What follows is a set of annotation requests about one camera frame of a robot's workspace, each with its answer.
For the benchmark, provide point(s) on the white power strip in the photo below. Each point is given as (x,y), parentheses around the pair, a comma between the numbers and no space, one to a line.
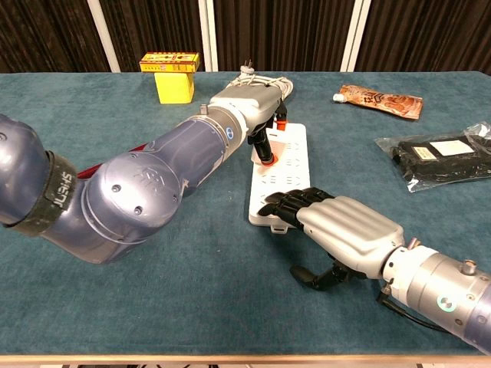
(291,168)

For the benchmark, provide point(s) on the white partition frame post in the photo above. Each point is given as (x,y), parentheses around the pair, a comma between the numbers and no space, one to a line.
(207,34)
(103,34)
(356,34)

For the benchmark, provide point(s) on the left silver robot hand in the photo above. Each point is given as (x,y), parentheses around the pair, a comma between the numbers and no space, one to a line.
(249,101)

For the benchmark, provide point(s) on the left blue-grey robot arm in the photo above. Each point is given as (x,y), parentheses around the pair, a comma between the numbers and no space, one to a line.
(153,184)

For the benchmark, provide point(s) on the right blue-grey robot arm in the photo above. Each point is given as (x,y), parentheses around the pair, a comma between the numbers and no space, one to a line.
(441,283)

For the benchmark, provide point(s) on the yellow red printed box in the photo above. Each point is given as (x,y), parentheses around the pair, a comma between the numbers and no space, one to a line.
(169,62)

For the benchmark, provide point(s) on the teal table mat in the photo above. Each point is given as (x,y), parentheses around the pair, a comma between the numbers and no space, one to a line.
(192,306)

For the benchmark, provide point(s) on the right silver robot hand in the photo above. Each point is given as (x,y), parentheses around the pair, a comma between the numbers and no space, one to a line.
(345,234)

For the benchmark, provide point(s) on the plain yellow box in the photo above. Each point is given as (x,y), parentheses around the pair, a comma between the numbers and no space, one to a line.
(174,88)

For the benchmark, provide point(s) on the black gloves in clear bag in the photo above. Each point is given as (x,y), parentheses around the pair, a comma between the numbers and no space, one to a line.
(441,157)

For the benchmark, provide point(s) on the orange sauce pouch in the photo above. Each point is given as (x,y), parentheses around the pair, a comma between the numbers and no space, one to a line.
(383,101)

